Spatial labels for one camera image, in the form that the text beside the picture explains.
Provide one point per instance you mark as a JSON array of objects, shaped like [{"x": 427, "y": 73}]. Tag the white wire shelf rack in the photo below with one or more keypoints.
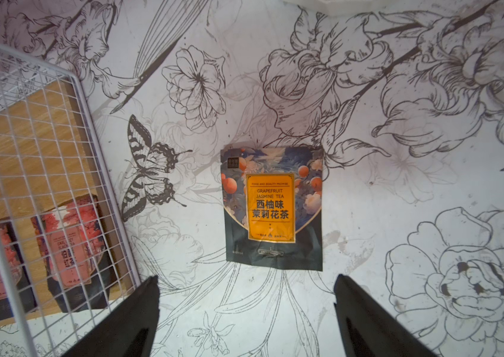
[{"x": 21, "y": 74}]

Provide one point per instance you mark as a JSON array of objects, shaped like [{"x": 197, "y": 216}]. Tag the orange jasmine tea bag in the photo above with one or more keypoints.
[{"x": 273, "y": 198}]

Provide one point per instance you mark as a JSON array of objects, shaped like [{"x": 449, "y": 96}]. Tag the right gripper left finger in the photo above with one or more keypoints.
[{"x": 129, "y": 330}]

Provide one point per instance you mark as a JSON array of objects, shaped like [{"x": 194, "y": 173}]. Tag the right bottom-shelf black tea bag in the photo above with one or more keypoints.
[{"x": 71, "y": 242}]

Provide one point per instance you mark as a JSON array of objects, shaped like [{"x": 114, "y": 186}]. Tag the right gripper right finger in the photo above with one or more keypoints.
[{"x": 367, "y": 329}]

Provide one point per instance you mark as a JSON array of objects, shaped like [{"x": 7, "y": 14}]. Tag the bottom wooden shelf board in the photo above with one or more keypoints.
[{"x": 48, "y": 157}]

